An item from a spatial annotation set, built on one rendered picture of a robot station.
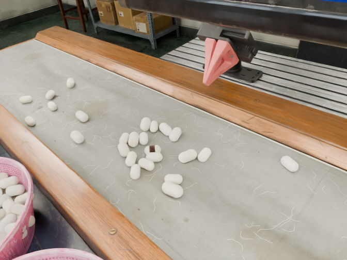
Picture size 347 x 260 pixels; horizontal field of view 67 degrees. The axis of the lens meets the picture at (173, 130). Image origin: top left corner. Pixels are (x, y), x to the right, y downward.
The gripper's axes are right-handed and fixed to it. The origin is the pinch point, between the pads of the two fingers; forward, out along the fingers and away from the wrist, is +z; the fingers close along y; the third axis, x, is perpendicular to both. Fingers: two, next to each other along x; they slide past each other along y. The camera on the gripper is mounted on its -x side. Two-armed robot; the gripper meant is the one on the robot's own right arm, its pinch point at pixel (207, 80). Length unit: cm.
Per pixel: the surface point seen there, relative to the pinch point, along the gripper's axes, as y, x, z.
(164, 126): -6.3, 3.2, 11.1
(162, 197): 4.6, -3.2, 21.8
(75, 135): -19.6, -5.5, 21.5
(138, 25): -202, 143, -71
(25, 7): -449, 132, -54
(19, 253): -8.8, -13.2, 40.2
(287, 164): 17.5, 7.2, 7.4
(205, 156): 5.4, 2.7, 12.7
